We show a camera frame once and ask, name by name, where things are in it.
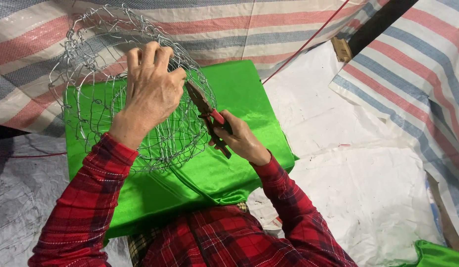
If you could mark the small green satin cloth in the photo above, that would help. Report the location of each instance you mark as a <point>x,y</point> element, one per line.
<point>437,256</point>

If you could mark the white printed wrapper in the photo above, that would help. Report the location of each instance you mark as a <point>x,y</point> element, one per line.
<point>276,223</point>

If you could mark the grey plastic sheet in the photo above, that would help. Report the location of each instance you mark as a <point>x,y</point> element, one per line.
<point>25,207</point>

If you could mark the brown wooden plank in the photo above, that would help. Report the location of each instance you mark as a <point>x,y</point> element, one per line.
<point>450,218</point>

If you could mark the large green satin cloth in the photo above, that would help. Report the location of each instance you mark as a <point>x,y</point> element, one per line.
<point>229,92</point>

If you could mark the striped woven tarp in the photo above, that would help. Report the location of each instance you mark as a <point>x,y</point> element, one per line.
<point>222,26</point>
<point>418,74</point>

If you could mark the person's right hand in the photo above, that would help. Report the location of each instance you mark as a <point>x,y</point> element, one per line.
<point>242,139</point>

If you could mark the white plastic sheet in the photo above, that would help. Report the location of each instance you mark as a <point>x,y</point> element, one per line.
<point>355,178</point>

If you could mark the red plaid shirt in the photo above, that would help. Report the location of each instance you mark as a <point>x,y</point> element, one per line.
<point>229,241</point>

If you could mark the person's left hand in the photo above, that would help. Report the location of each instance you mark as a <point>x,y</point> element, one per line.
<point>151,94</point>

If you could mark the small wooden block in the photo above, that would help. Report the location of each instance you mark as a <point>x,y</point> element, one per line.
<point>341,49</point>

